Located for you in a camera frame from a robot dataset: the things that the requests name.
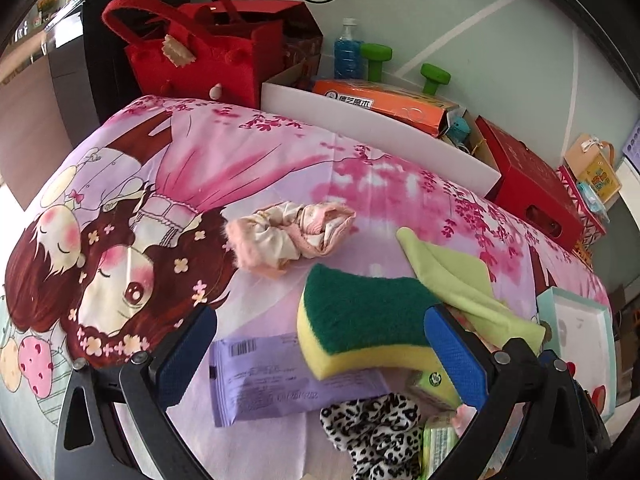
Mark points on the green packet with round logo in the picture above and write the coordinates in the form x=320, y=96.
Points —
x=432, y=385

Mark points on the red felt handbag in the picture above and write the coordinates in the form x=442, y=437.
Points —
x=200, y=70

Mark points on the blue liquid plastic bottle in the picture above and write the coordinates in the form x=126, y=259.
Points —
x=350, y=55

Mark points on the yellow small carry case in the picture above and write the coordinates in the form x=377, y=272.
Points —
x=597, y=172

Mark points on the pink fluffy scrunchie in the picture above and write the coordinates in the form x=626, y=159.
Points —
x=270, y=245

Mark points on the purple wipes packet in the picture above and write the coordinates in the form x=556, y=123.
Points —
x=260, y=380

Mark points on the white cabinet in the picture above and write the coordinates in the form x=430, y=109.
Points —
x=631, y=180

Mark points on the teal rimmed white tray box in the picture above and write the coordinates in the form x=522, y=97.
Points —
x=575, y=330

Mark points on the red gift box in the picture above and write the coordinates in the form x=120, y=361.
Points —
x=525, y=180

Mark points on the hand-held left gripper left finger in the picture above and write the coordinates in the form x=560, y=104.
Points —
x=185, y=355

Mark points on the green tissue packet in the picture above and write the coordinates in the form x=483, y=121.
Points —
x=440, y=442

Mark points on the leopard print scrunchie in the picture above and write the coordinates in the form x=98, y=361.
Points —
x=370, y=435

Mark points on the orange carton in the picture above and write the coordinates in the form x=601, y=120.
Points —
x=380, y=105

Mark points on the pink cartoon printed blanket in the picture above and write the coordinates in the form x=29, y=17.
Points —
x=280, y=170

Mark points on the black cabinet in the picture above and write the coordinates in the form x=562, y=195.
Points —
x=100, y=60

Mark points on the green and yellow sponge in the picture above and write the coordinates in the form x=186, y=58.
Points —
x=360, y=310

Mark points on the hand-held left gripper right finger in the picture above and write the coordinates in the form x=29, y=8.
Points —
x=457, y=355

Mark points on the teal small container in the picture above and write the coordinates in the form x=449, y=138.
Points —
x=457, y=127

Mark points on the green dumbbell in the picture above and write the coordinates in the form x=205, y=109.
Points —
x=376, y=55
x=435, y=77

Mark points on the light green cloth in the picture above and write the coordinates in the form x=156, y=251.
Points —
x=450, y=270

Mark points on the brown wooden cabinet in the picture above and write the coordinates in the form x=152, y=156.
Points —
x=30, y=125

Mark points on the red white patterned box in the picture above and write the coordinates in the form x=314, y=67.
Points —
x=595, y=227

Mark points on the white cardboard box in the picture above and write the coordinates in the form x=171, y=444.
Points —
x=350, y=125

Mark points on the blue wipes packet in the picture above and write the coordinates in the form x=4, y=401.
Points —
x=592, y=200

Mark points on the purple plastic basket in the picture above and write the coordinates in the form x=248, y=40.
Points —
x=634, y=140

